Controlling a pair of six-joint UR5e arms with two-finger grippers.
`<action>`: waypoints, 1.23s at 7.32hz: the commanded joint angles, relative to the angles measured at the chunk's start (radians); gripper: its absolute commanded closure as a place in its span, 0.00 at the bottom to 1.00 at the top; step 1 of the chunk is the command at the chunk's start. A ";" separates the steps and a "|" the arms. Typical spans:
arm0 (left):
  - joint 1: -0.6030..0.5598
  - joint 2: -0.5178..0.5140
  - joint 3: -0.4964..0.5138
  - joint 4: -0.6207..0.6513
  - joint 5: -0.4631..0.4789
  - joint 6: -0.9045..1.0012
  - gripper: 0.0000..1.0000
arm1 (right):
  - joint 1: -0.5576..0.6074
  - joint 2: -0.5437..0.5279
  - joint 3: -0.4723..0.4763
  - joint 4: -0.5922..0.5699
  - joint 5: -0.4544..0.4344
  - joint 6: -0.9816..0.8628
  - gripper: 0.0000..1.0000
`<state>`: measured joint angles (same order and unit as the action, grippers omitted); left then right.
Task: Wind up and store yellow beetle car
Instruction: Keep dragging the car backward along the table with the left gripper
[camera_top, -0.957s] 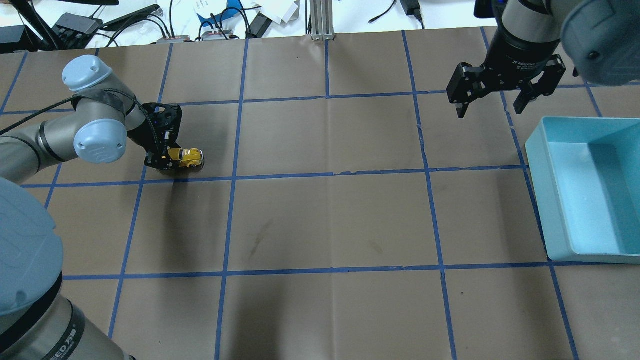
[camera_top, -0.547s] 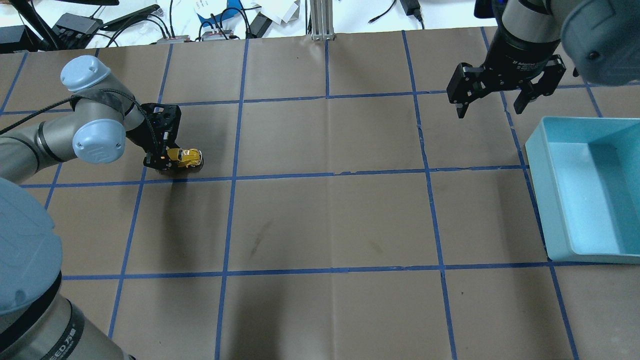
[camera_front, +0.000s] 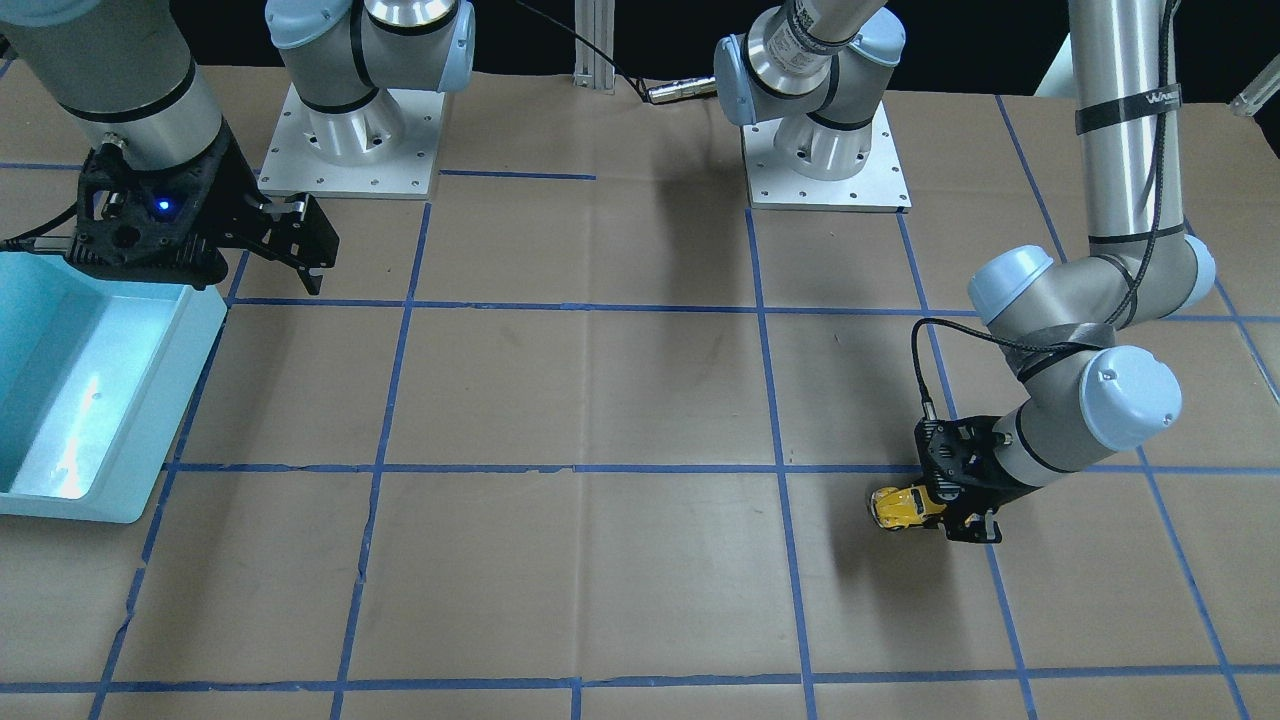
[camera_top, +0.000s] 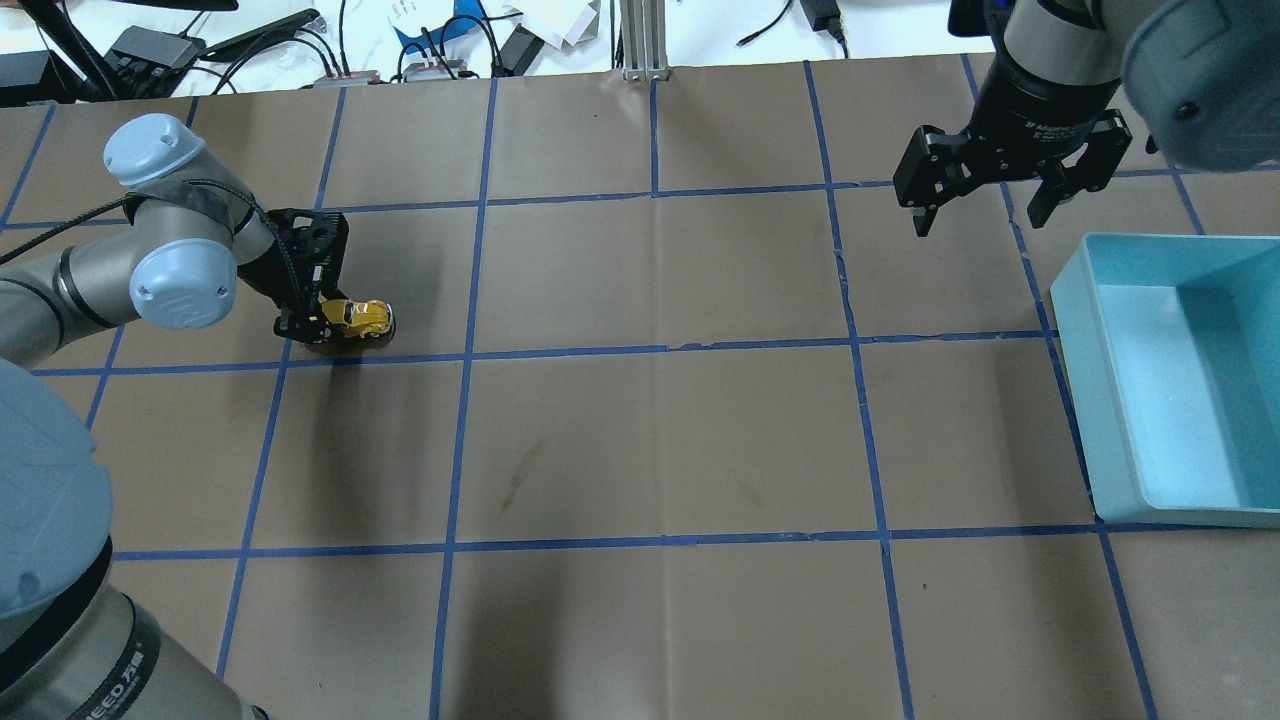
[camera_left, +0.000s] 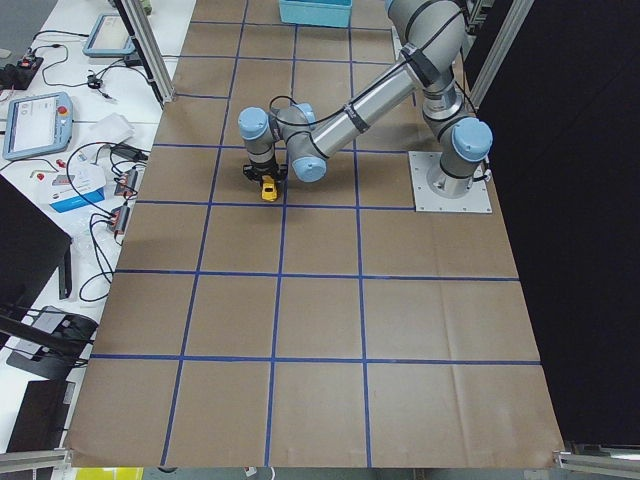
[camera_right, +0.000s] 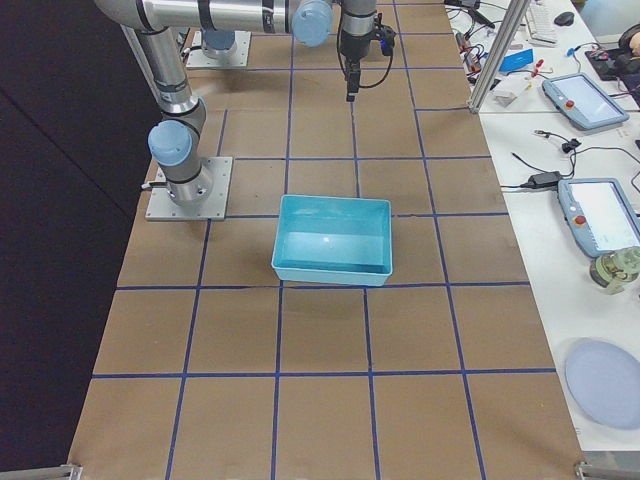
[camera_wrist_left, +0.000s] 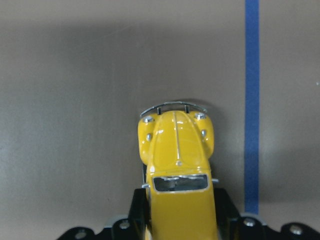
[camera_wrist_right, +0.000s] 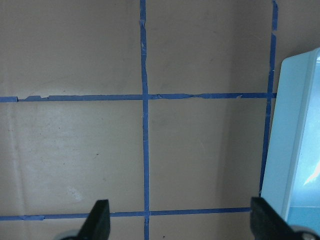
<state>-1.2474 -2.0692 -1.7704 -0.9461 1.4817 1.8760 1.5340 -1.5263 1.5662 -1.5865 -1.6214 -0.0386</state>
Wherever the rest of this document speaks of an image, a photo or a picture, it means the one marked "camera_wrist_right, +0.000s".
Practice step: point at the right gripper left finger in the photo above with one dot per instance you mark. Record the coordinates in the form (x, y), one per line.
(97, 225)

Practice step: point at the light blue plastic bin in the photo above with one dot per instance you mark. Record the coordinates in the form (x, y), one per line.
(291, 183)

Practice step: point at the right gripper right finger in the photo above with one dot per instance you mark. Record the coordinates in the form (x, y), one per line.
(266, 224)

